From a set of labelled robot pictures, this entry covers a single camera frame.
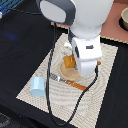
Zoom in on light blue milk carton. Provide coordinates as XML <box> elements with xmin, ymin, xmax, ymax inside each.
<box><xmin>30</xmin><ymin>77</ymin><xmax>45</xmax><ymax>97</ymax></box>

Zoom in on fork with wooden handle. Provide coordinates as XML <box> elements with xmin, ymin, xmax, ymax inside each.
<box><xmin>50</xmin><ymin>73</ymin><xmax>87</xmax><ymax>91</ymax></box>

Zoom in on beige woven placemat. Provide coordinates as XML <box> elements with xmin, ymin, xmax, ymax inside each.
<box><xmin>17</xmin><ymin>34</ymin><xmax>118</xmax><ymax>128</ymax></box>

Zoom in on orange bread loaf toy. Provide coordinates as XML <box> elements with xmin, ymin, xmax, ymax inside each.
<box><xmin>63</xmin><ymin>55</ymin><xmax>75</xmax><ymax>68</ymax></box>

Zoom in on white fish toy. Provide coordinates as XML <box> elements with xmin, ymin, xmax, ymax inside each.
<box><xmin>64</xmin><ymin>42</ymin><xmax>72</xmax><ymax>48</ymax></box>

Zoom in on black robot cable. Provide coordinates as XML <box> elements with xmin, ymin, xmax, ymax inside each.
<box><xmin>44</xmin><ymin>21</ymin><xmax>101</xmax><ymax>127</ymax></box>

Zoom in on beige bowl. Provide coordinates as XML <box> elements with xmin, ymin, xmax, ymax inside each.
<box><xmin>121</xmin><ymin>7</ymin><xmax>128</xmax><ymax>30</ymax></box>

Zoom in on tan wooden plate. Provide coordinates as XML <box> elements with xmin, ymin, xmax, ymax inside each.
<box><xmin>59</xmin><ymin>62</ymin><xmax>81</xmax><ymax>81</ymax></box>

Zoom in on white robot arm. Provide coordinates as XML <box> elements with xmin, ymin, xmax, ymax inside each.
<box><xmin>36</xmin><ymin>0</ymin><xmax>114</xmax><ymax>77</ymax></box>

